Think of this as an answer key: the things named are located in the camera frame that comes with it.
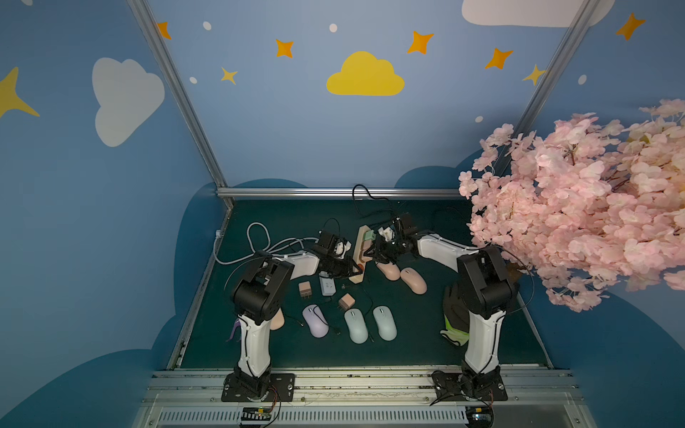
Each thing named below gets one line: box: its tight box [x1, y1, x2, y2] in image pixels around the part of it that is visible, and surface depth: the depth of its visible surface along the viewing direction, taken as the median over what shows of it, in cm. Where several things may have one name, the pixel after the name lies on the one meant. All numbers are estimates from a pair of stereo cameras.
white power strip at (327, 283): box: [318, 271, 337, 297], surface depth 94 cm
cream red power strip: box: [349, 224, 374, 284], surface depth 99 cm
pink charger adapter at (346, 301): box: [337, 292, 356, 311], surface depth 91 cm
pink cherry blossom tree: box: [458, 98, 685, 313], surface depth 58 cm
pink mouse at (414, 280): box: [400, 266, 428, 295], surface depth 97 cm
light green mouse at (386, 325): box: [372, 304, 398, 342], surface depth 87 cm
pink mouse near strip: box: [375, 261, 401, 281], surface depth 99 cm
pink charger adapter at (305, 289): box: [298, 280, 313, 299], surface depth 95 cm
